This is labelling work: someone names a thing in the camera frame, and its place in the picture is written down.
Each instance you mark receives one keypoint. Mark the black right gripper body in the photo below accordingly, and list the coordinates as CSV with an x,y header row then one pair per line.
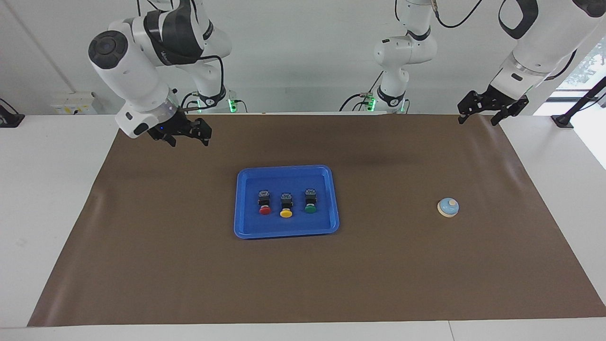
x,y
180,127

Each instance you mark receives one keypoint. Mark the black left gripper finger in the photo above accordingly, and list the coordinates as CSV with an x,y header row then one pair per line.
x,y
498,118
462,117

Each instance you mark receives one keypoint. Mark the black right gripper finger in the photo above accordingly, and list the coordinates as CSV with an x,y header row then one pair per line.
x,y
206,136
171,140

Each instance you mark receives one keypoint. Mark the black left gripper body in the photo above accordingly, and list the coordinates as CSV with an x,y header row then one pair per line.
x,y
494,100

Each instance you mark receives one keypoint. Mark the light blue call bell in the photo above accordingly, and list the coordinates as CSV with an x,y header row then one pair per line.
x,y
447,208

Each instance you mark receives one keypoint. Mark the red push button switch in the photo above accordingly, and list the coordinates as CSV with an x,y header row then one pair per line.
x,y
264,210

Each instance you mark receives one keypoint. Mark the yellow push button switch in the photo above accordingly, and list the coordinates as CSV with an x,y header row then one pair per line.
x,y
285,213

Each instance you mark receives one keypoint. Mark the green push button switch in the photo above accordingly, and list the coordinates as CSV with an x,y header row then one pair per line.
x,y
310,209

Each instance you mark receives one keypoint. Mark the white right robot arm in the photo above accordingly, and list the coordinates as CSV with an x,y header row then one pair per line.
x,y
128,71

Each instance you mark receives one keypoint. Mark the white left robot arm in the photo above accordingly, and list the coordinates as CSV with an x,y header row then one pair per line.
x,y
544,38

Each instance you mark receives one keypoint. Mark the blue plastic tray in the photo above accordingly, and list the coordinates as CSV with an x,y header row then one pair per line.
x,y
286,227

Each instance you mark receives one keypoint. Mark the black clamp with slanted rod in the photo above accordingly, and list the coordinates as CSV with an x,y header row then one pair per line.
x,y
563,121

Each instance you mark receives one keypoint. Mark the small black table clamp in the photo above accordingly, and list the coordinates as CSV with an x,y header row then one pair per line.
x,y
9,121

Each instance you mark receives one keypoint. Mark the brown table mat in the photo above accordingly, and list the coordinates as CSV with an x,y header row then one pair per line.
x,y
303,279

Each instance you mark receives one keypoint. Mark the white wall outlet box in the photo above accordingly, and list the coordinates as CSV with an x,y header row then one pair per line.
x,y
71,102

